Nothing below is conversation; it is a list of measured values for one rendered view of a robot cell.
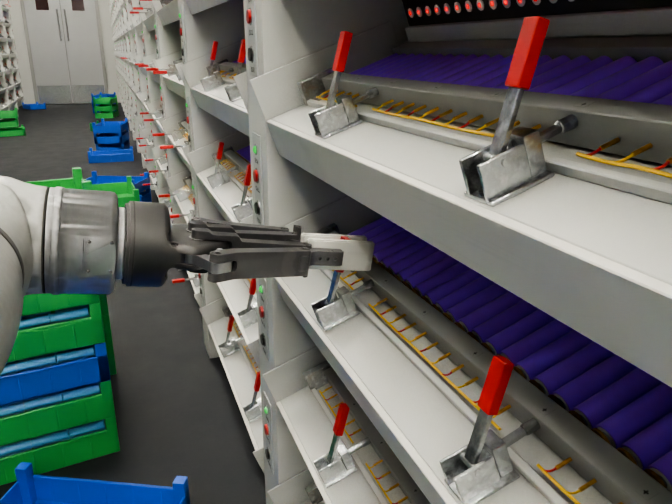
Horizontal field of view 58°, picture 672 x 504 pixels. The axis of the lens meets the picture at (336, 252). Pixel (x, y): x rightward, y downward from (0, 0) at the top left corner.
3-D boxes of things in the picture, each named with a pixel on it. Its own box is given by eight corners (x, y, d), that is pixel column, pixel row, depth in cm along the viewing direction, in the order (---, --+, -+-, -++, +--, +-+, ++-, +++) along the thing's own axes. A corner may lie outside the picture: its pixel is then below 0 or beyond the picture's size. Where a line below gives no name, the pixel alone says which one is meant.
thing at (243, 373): (274, 493, 101) (242, 433, 95) (214, 338, 155) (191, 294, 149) (380, 433, 105) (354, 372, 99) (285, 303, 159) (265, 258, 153)
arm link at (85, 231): (43, 311, 48) (122, 311, 50) (45, 199, 46) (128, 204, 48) (51, 273, 56) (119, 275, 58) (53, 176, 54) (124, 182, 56)
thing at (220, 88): (261, 144, 82) (219, 44, 77) (198, 107, 136) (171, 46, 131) (389, 87, 86) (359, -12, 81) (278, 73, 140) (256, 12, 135)
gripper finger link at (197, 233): (191, 226, 54) (191, 230, 53) (311, 235, 58) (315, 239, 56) (187, 267, 55) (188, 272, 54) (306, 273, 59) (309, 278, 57)
